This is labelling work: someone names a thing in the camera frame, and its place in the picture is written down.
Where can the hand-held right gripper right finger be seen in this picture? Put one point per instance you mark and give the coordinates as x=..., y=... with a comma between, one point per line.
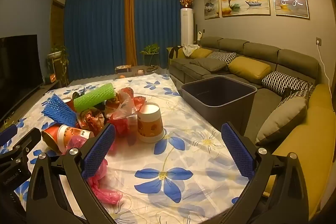
x=236, y=150

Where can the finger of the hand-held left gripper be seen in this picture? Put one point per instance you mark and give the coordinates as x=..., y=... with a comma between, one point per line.
x=9, y=132
x=26, y=138

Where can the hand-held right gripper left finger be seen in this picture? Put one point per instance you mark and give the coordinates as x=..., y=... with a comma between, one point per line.
x=98, y=150

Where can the red plastic bag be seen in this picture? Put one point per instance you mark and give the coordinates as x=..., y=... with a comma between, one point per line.
x=123, y=127

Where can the dark grey trash bin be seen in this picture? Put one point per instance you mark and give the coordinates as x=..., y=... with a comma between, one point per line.
x=231, y=108

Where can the pink plastic bag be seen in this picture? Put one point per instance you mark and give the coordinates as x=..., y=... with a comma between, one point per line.
x=105, y=192

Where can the blue foam net sleeve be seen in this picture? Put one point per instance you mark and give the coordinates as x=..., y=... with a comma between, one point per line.
x=56, y=108

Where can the orange snack packet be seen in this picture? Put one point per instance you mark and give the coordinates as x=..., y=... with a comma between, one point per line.
x=113, y=104

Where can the green foam net sleeve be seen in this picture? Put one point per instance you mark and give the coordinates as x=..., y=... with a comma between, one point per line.
x=94, y=98

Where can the large grey cushion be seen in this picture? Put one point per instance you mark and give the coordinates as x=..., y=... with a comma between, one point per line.
x=283, y=119

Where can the television cabinet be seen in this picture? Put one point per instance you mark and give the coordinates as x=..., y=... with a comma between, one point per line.
x=50, y=86

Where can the black television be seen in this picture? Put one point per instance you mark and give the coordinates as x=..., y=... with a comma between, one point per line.
x=18, y=69

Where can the small orange glowing clock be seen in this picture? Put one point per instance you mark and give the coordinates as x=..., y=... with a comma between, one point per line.
x=50, y=79

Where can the blue floral tablecloth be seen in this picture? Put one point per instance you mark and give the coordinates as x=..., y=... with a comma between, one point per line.
x=168, y=161

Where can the houndstooth patterned cushion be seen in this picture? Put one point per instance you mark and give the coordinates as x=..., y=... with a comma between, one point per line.
x=298, y=96

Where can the large yellow cushion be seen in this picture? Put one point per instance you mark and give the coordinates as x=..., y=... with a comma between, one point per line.
x=249, y=69

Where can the black white patterned cushion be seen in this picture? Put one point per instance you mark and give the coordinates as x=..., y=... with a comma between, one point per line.
x=223, y=56
x=283, y=81

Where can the flat printed box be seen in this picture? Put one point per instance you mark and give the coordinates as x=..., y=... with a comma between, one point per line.
x=123, y=69

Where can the flat grey cushion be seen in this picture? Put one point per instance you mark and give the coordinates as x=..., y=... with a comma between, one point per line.
x=210, y=64

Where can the potted plant on stand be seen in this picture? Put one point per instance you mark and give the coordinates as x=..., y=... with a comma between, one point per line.
x=56, y=52

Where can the glass coffee table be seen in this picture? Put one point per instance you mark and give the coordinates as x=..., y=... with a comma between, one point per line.
x=155, y=71

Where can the grey yellow corner sofa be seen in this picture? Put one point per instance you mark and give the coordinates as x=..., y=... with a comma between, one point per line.
x=262, y=50

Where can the small yellow cushion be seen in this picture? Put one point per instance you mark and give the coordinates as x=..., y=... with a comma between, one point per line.
x=200, y=53

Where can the white clothes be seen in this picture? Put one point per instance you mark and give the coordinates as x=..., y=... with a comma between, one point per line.
x=190, y=49

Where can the potted plant dark pot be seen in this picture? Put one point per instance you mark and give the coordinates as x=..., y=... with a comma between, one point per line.
x=151, y=49

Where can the blue curtain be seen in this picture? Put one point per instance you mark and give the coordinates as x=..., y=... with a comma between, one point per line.
x=157, y=24
x=94, y=35

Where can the black jacket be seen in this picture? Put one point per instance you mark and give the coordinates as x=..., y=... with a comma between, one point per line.
x=174, y=52

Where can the wooden door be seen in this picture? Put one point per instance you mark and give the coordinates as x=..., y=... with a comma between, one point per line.
x=57, y=22

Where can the orange curtain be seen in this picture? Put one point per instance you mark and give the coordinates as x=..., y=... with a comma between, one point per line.
x=129, y=29

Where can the white standing air conditioner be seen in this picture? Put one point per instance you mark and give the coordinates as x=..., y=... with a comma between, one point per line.
x=187, y=27

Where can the small framed painting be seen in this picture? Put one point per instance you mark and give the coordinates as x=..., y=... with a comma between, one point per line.
x=211, y=3

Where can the golden flower ornament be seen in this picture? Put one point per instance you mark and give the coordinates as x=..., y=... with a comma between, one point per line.
x=186, y=1

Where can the wall socket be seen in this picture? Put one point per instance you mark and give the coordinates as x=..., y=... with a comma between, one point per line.
x=319, y=41

